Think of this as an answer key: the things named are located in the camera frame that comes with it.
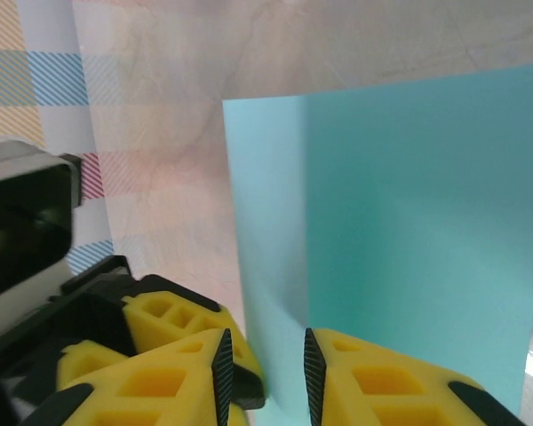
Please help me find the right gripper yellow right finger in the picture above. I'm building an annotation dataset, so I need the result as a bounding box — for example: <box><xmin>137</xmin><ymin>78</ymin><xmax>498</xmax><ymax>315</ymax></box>
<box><xmin>301</xmin><ymin>327</ymin><xmax>528</xmax><ymax>426</ymax></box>

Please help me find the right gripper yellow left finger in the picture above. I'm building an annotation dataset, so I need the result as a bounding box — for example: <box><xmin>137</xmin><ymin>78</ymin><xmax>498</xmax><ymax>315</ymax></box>
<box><xmin>28</xmin><ymin>327</ymin><xmax>250</xmax><ymax>426</ymax></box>

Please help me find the light blue paper sheet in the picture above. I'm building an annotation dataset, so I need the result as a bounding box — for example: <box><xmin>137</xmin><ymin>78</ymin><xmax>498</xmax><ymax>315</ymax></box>
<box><xmin>221</xmin><ymin>64</ymin><xmax>533</xmax><ymax>426</ymax></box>

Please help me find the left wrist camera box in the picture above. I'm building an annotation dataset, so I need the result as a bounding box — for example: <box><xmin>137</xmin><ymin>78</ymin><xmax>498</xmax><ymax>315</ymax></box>
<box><xmin>0</xmin><ymin>139</ymin><xmax>84</xmax><ymax>307</ymax></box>

